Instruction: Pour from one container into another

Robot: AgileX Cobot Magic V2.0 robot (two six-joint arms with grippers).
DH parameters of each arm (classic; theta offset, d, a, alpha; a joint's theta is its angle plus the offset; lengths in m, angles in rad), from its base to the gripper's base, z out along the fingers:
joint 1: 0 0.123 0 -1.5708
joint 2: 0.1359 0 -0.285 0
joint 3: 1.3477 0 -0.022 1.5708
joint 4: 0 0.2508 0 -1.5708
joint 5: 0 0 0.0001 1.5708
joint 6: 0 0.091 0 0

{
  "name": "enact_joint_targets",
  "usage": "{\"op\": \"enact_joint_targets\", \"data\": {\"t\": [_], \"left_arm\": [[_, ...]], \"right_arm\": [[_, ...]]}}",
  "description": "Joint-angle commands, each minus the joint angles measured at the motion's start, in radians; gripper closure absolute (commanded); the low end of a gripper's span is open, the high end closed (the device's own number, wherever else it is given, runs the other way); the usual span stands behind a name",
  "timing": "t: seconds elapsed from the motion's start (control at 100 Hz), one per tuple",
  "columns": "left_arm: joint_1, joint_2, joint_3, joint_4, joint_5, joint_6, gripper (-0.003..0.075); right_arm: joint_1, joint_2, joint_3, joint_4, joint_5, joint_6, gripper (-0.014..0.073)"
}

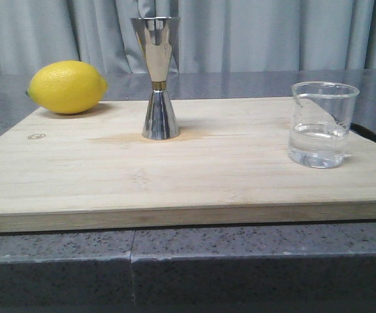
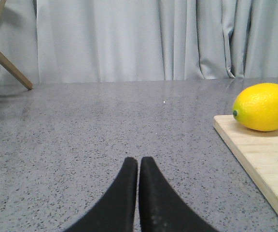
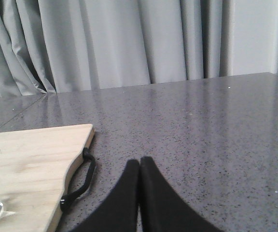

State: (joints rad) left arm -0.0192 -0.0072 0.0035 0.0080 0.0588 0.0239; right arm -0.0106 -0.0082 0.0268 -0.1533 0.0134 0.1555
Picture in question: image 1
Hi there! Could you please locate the light wooden cutting board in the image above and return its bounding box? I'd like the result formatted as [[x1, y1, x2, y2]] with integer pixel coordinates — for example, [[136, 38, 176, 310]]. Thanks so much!
[[0, 97, 376, 232]]

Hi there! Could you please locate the grey curtain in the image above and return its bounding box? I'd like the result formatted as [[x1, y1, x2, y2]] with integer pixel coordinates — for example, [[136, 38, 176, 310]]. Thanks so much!
[[0, 1, 376, 74]]

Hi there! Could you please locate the clear glass beaker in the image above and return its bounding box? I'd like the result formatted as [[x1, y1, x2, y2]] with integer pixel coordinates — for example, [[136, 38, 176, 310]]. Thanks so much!
[[288, 82, 360, 169]]

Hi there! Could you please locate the yellow lemon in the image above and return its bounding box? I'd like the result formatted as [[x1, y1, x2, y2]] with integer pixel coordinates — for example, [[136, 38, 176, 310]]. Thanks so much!
[[27, 60, 108, 114]]

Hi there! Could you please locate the steel double jigger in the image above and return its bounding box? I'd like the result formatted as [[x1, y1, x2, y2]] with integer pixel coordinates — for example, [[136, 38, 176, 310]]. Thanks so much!
[[131, 17, 180, 140]]

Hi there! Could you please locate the black cable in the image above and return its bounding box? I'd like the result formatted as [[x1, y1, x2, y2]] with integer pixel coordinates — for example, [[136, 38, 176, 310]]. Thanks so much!
[[350, 123, 376, 151]]

